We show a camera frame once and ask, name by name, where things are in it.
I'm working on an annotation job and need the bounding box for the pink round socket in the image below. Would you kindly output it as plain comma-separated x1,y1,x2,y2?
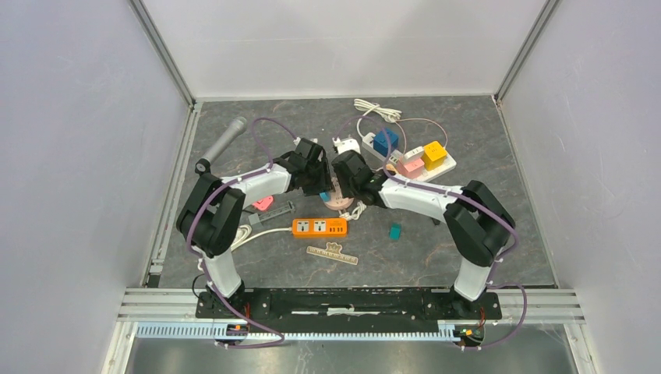
323,177,354,211

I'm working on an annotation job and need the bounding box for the orange power strip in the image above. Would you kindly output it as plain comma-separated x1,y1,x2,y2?
292,217,348,238

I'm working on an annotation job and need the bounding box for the pink adapter plug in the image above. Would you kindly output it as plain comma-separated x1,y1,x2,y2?
252,196,274,212

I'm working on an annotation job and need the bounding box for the white adapter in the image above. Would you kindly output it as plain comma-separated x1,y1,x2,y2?
401,146,424,164

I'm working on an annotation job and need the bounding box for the yellow cube socket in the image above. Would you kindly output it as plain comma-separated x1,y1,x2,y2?
421,141,447,171

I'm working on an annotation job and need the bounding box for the long white power strip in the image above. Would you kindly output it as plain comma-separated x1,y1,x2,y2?
387,150,457,182

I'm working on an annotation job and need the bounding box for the blue adapter plug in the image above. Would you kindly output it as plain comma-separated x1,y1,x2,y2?
319,192,331,203

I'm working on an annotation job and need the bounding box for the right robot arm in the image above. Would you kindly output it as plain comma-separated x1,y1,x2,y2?
332,129,520,318

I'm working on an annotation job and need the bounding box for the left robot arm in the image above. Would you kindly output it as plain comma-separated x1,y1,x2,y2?
176,117,332,318

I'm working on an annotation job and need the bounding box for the blue cube socket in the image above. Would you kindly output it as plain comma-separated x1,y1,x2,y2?
373,128,399,157

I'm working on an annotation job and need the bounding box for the pink cube socket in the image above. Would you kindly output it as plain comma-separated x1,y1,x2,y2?
396,158,426,178

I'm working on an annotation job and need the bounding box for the white power strip with USB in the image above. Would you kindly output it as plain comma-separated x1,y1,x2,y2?
362,132,403,164

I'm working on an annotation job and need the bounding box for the teal small block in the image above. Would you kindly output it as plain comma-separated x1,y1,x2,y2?
389,224,402,241

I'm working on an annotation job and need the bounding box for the grey lego truss piece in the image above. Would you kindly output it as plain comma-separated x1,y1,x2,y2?
248,201,295,227

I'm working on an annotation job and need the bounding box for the wooden comb ruler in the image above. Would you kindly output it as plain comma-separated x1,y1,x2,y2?
306,242,359,266

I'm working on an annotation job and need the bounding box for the silver microphone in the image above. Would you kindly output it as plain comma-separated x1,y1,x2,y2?
195,116,247,175

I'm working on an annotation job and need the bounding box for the white bundled plug cable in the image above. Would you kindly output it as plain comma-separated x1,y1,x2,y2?
338,201,368,221

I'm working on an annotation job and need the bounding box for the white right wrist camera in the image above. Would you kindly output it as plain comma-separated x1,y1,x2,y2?
332,137,361,154

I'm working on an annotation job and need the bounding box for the white coiled cable top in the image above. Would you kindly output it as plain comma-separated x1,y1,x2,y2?
353,98,403,136

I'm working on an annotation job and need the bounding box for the white coiled cable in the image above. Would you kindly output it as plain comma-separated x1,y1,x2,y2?
353,98,403,136
229,224,293,253

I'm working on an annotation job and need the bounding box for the white coiled cable left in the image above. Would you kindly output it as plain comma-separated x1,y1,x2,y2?
229,224,293,253

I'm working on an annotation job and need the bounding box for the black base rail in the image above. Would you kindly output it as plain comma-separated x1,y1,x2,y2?
196,287,503,333

